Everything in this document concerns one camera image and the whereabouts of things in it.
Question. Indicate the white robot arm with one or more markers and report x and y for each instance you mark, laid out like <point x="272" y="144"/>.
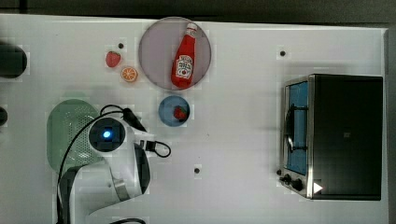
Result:
<point x="121" y="175"/>

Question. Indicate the black cylinder mug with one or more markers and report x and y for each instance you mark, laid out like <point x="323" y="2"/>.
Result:
<point x="13" y="61"/>

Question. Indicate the small strawberry in bowl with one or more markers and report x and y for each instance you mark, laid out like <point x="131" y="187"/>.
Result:
<point x="180" y="113"/>

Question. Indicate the blue bowl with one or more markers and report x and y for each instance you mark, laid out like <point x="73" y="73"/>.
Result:
<point x="166" y="110"/>

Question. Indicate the red plush ketchup bottle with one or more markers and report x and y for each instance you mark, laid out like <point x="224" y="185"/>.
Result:
<point x="183" y="63"/>

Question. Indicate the grey round plate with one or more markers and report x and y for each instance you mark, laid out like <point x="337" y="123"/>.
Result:
<point x="158" y="48"/>

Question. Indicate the plush orange slice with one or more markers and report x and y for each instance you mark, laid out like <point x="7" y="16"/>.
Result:
<point x="129" y="74"/>

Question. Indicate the red plush strawberry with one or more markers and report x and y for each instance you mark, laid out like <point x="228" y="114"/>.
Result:
<point x="112" y="59"/>

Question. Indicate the green perforated colander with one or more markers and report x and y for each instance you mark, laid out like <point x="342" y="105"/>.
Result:
<point x="65" y="120"/>

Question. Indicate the black toaster oven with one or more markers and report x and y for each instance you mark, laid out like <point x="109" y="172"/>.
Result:
<point x="332" y="137"/>

